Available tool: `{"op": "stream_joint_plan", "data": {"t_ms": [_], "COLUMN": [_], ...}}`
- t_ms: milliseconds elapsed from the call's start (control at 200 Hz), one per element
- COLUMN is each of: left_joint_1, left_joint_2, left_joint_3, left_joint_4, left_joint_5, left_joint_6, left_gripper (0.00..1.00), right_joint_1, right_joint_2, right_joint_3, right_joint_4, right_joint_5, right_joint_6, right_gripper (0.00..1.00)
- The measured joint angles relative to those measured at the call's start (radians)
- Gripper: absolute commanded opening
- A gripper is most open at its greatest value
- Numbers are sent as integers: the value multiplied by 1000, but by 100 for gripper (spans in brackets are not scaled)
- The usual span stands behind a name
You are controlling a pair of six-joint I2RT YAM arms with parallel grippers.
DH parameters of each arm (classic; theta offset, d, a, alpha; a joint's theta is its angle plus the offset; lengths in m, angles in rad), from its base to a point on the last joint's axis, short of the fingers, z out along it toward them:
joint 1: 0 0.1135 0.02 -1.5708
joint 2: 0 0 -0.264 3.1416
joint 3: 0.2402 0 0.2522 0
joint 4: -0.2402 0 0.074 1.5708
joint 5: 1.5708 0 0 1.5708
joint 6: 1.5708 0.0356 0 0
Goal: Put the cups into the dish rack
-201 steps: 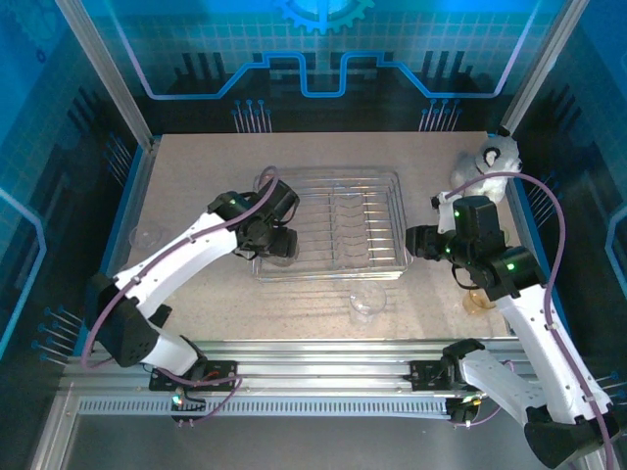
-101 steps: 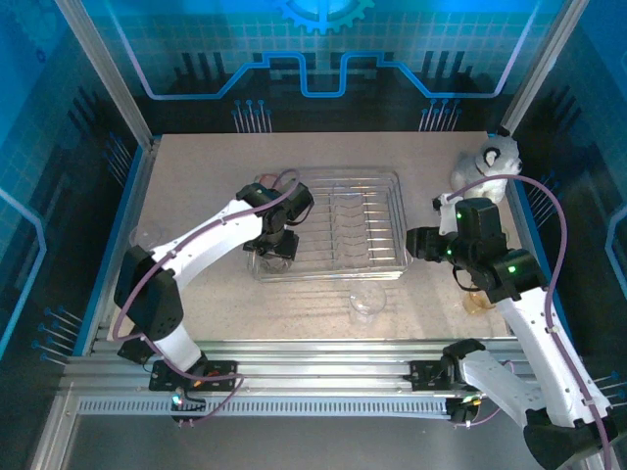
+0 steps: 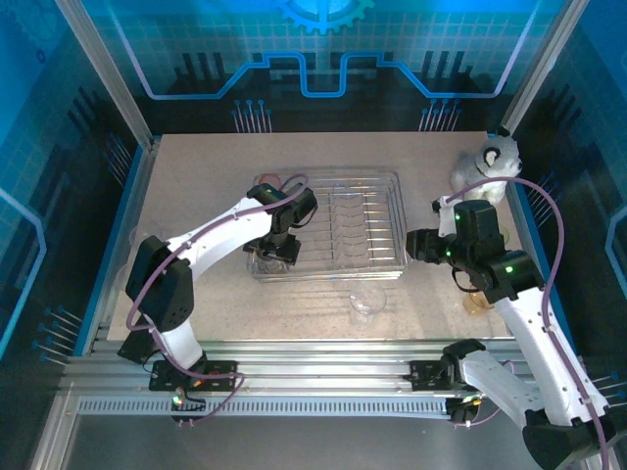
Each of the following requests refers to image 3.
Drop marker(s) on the aluminium frame post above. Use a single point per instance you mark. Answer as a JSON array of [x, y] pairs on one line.
[[544, 68], [108, 73]]

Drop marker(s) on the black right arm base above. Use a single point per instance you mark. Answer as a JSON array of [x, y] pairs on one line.
[[423, 374]]

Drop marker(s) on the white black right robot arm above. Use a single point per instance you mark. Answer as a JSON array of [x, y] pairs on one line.
[[529, 323]]

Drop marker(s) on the aluminium frame rail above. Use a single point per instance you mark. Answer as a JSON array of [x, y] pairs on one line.
[[318, 362]]

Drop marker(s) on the amber plastic cup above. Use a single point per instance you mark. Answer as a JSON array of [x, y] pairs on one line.
[[475, 304]]

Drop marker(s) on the aluminium side rail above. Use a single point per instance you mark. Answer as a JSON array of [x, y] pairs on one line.
[[134, 205]]

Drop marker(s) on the black connector block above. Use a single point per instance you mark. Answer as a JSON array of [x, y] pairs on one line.
[[460, 411], [188, 413]]

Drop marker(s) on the pink plastic cup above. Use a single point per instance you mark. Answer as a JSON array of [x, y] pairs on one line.
[[268, 178]]

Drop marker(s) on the grey white plush dog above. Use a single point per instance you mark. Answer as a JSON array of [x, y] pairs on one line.
[[490, 156]]

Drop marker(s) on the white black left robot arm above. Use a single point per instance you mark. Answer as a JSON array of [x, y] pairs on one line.
[[215, 235]]

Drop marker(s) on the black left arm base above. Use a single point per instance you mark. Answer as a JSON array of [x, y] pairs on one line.
[[220, 372]]

